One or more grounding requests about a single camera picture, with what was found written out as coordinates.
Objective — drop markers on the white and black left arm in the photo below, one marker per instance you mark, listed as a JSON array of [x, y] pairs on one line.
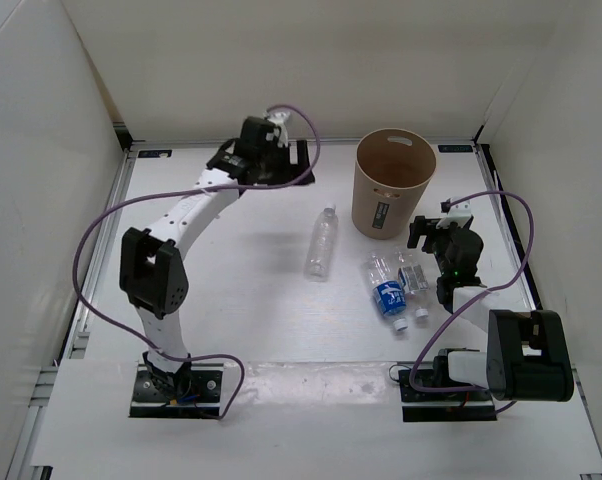
[[152, 271]]

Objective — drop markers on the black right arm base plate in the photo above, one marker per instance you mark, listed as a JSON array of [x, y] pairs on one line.
[[421, 407]]

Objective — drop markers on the dark XDOF logo sticker right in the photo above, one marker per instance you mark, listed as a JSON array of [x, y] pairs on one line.
[[455, 148]]

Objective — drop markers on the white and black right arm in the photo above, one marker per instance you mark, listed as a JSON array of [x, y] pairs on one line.
[[526, 357]]

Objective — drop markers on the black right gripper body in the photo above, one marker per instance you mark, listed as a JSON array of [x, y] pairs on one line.
[[438, 239]]

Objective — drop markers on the clear plastic bottle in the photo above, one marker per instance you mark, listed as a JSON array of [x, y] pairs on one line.
[[322, 244]]

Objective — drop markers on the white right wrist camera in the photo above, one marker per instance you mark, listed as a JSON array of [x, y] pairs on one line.
[[456, 212]]

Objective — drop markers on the aluminium table edge rail left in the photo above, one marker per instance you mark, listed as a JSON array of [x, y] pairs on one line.
[[75, 341]]

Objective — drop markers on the clear bottle with white label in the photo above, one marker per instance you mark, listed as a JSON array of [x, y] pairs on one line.
[[411, 277]]

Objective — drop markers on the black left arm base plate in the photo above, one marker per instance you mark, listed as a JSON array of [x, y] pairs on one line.
[[201, 399]]

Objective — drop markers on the clear bottle with blue label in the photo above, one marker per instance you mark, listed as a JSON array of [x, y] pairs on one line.
[[386, 292]]

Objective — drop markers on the beige round waste bin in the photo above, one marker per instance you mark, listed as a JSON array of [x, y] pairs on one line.
[[393, 168]]

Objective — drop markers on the dark logo sticker left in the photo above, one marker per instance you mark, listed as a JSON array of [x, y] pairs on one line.
[[154, 154]]

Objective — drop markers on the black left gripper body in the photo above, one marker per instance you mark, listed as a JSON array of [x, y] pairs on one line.
[[275, 167]]

